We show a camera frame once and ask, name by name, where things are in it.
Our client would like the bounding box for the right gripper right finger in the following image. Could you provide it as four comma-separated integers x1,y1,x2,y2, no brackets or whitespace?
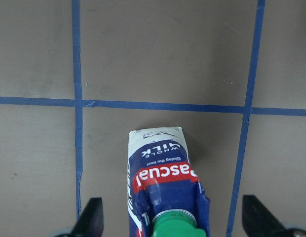
242,195,294,237

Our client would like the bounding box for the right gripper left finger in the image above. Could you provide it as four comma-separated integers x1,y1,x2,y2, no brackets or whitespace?
69,197,104,237

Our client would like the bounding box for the blue white milk carton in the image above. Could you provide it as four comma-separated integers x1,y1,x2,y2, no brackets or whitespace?
127,127,210,237

